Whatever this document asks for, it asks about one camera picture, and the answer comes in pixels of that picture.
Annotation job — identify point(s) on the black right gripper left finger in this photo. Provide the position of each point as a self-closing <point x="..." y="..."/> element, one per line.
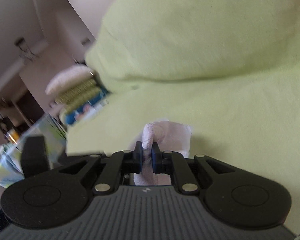
<point x="56" y="197"/>

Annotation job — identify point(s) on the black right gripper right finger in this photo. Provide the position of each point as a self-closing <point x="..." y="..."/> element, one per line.
<point x="236" y="197"/>

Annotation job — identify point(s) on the white paper towel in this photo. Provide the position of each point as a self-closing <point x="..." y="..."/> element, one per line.
<point x="170" y="136"/>

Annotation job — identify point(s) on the green white plastic bag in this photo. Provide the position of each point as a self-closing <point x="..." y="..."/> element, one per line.
<point x="10" y="154"/>

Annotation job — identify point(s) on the blue patterned package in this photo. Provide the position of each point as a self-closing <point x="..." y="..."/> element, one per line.
<point x="86" y="111"/>

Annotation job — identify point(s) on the light green bed sheet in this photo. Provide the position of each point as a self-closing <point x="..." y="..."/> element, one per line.
<point x="251" y="122"/>

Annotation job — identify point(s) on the white folded towel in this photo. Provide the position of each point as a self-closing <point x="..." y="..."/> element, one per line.
<point x="69" y="78"/>

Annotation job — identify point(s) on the light green pillow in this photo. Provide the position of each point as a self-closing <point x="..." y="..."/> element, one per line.
<point x="141" y="41"/>

